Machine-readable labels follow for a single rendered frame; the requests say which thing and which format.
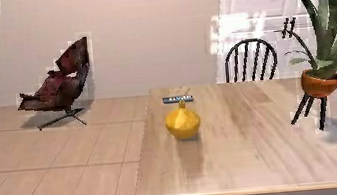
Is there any yellow round vase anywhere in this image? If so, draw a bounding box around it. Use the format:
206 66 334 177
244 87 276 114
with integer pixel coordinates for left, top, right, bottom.
163 98 203 142

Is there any green houseplant in orange pot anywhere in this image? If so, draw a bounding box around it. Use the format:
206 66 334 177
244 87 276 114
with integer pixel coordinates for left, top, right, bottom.
271 0 337 135

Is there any dark remote control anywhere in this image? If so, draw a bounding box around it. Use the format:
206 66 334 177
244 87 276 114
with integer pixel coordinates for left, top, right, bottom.
162 95 195 105

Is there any light wooden table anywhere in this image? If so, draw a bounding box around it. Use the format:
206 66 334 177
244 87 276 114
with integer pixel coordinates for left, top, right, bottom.
125 73 337 195

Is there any black spindle-back chair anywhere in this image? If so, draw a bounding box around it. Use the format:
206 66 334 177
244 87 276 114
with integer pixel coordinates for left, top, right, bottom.
222 36 279 84

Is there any dark red lounge chair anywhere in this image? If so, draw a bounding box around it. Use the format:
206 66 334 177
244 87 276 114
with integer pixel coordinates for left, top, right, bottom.
12 36 96 133

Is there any white framed window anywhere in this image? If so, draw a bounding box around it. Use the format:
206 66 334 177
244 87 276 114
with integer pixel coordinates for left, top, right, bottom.
209 0 337 85

